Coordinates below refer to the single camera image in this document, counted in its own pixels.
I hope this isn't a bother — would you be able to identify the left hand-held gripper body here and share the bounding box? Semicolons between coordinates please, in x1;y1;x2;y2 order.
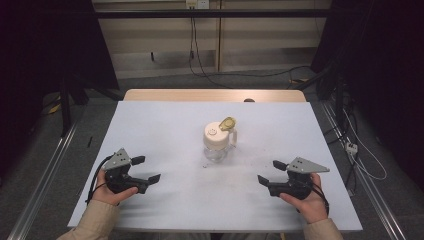
103;147;149;195

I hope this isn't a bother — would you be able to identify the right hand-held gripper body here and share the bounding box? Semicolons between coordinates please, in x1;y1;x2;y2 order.
268;156;331;201

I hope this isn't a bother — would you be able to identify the glass jar with cream lid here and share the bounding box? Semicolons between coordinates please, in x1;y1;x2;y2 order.
202;116;239;164

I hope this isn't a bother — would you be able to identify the person's left hand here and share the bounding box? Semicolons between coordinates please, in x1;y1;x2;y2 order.
93;170;139;207

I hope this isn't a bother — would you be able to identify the person's right hand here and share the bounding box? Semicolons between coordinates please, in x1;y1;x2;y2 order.
279;173;329;224

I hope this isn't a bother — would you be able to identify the white board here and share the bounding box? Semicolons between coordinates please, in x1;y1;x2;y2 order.
67;100;364;233

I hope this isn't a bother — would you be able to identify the white power strip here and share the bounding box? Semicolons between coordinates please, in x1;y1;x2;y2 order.
345;141;359;156

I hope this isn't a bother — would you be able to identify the black metal stand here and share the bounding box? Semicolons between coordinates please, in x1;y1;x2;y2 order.
59;73;125;138

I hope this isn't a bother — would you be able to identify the wooden table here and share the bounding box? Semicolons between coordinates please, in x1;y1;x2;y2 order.
123;88;307;103

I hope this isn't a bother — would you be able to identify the black curtain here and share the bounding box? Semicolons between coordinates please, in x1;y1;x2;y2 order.
0;0;120;179
309;0;424;193

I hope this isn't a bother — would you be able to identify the black horizontal bar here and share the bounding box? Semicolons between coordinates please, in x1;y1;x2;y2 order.
94;9;332;20

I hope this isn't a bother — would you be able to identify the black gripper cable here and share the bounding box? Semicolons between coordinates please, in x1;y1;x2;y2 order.
85;154;114;205
311;182;331;216

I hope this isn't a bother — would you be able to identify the white cable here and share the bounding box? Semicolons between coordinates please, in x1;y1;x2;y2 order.
342;109;388;182

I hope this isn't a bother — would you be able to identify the metal floor rail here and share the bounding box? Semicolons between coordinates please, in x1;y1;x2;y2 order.
6;121;79;240
319;101;408;240

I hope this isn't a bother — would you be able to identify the black floor cable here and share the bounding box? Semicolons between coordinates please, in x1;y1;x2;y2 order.
188;16;312;90

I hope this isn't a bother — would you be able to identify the white wall socket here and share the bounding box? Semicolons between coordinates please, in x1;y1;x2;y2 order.
185;0;210;10

